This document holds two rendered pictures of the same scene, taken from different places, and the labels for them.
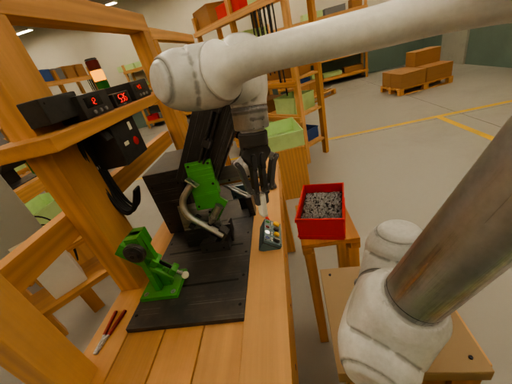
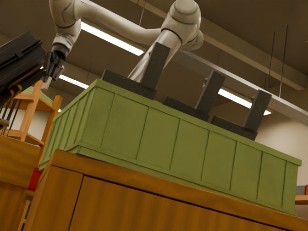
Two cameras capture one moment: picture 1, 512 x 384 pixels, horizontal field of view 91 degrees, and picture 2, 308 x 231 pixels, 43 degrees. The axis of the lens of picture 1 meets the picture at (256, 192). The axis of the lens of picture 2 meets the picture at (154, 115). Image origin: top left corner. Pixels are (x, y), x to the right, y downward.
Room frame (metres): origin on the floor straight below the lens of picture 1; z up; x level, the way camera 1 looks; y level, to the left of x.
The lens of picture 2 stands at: (-1.01, 0.53, 0.62)
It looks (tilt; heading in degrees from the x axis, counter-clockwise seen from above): 20 degrees up; 325
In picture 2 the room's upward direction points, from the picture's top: 13 degrees clockwise
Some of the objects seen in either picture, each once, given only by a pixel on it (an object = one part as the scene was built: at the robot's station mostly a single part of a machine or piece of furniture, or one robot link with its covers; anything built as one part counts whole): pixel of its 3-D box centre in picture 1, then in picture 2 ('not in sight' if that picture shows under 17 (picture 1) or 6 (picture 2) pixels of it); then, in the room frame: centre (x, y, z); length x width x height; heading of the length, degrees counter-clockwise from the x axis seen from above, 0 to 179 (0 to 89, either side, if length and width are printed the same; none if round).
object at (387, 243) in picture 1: (397, 262); not in sight; (0.45, -0.31, 1.05); 0.18 x 0.16 x 0.22; 139
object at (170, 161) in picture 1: (183, 189); not in sight; (1.23, 0.37, 1.07); 0.30 x 0.18 x 0.34; 170
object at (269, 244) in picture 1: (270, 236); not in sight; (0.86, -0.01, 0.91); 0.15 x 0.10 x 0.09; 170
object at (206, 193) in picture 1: (205, 181); not in sight; (1.01, 0.20, 1.17); 0.13 x 0.12 x 0.20; 170
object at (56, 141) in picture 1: (108, 114); not in sight; (1.14, 0.51, 1.52); 0.90 x 0.25 x 0.04; 170
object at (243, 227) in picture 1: (214, 224); not in sight; (1.10, 0.25, 0.89); 1.10 x 0.42 x 0.02; 170
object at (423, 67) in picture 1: (415, 70); not in sight; (5.89, -4.25, 0.37); 1.20 x 0.80 x 0.74; 89
